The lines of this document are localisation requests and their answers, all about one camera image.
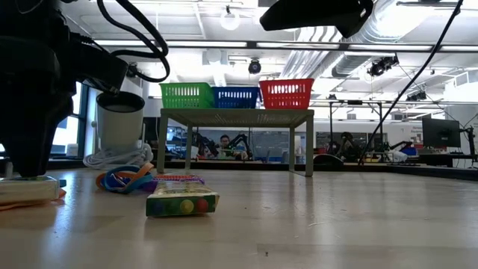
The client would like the black computer monitor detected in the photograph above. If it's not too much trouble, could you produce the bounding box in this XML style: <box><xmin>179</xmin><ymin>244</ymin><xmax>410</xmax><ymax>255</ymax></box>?
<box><xmin>421</xmin><ymin>117</ymin><xmax>462</xmax><ymax>149</ymax></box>

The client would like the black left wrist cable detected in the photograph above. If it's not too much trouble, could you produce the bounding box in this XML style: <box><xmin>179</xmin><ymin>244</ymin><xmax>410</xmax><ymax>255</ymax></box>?
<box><xmin>96</xmin><ymin>0</ymin><xmax>171</xmax><ymax>94</ymax></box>

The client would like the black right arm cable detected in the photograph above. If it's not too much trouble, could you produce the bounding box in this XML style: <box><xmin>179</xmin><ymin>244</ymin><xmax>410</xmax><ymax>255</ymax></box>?
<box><xmin>313</xmin><ymin>0</ymin><xmax>465</xmax><ymax>167</ymax></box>

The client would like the orange coil wrist keychain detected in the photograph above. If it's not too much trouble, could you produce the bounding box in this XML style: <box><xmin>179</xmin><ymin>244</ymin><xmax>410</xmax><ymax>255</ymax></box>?
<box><xmin>158</xmin><ymin>174</ymin><xmax>201</xmax><ymax>180</ymax></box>

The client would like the purple coil wrist keychain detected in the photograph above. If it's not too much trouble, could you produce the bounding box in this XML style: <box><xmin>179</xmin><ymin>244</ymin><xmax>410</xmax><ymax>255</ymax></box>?
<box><xmin>143</xmin><ymin>174</ymin><xmax>205</xmax><ymax>194</ymax></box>

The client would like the round white ceiling lamp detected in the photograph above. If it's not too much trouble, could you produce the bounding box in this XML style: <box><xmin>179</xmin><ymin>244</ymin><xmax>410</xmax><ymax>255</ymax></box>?
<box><xmin>219</xmin><ymin>5</ymin><xmax>241</xmax><ymax>31</ymax></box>

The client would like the grey-green perforated riser shelf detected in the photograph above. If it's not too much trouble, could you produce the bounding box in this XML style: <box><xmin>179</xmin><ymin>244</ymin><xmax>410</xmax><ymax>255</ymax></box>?
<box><xmin>156</xmin><ymin>108</ymin><xmax>316</xmax><ymax>178</ymax></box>

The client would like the white cylinder device dark top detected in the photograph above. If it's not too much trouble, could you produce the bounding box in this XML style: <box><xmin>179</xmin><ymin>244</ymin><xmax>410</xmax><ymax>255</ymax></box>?
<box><xmin>96</xmin><ymin>90</ymin><xmax>146</xmax><ymax>155</ymax></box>

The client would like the blue plastic basket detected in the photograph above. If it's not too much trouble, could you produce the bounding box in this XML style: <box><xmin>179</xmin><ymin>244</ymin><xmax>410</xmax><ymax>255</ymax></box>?
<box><xmin>211</xmin><ymin>86</ymin><xmax>261</xmax><ymax>110</ymax></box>

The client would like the long ceiling light bar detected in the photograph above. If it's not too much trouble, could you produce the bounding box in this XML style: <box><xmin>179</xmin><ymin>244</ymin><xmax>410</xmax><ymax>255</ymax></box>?
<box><xmin>93</xmin><ymin>37</ymin><xmax>478</xmax><ymax>53</ymax></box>

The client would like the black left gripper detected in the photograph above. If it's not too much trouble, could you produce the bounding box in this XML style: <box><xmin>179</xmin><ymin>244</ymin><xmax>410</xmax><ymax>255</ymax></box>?
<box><xmin>0</xmin><ymin>35</ymin><xmax>130</xmax><ymax>177</ymax></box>

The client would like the person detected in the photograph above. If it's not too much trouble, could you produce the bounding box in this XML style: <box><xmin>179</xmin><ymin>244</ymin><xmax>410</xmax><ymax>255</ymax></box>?
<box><xmin>217</xmin><ymin>134</ymin><xmax>235</xmax><ymax>160</ymax></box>
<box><xmin>335</xmin><ymin>130</ymin><xmax>360</xmax><ymax>162</ymax></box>

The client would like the black aluminium table frame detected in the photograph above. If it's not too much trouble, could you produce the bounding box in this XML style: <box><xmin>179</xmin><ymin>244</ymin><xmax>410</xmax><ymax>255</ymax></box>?
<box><xmin>0</xmin><ymin>156</ymin><xmax>478</xmax><ymax>183</ymax></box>

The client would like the white coiled cord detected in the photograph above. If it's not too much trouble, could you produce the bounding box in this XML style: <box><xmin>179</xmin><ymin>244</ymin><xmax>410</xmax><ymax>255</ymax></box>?
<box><xmin>82</xmin><ymin>143</ymin><xmax>155</xmax><ymax>171</ymax></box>

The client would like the silver ventilation duct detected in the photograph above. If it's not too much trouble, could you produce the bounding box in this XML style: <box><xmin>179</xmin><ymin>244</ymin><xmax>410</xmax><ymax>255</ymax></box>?
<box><xmin>279</xmin><ymin>0</ymin><xmax>412</xmax><ymax>79</ymax></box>

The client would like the background black rig frame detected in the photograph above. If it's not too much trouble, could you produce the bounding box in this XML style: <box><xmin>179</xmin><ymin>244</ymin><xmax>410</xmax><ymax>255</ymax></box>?
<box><xmin>328</xmin><ymin>99</ymin><xmax>385</xmax><ymax>150</ymax></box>

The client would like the green plastic basket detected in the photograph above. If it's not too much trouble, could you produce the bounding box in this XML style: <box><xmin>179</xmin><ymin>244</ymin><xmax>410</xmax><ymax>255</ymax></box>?
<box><xmin>158</xmin><ymin>81</ymin><xmax>215</xmax><ymax>110</ymax></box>

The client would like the black ceiling camera cluster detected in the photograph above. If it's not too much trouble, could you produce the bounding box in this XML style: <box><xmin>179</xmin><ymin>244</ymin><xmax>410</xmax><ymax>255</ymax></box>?
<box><xmin>406</xmin><ymin>90</ymin><xmax>428</xmax><ymax>102</ymax></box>
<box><xmin>367</xmin><ymin>55</ymin><xmax>400</xmax><ymax>78</ymax></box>

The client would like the window with dark frame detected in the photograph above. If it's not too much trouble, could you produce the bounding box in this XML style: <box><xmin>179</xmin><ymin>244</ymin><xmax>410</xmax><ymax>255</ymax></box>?
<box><xmin>52</xmin><ymin>81</ymin><xmax>99</xmax><ymax>158</ymax></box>

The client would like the red plastic basket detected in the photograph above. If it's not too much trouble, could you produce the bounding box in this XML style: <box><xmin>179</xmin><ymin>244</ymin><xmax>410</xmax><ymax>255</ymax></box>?
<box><xmin>258</xmin><ymin>78</ymin><xmax>316</xmax><ymax>111</ymax></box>

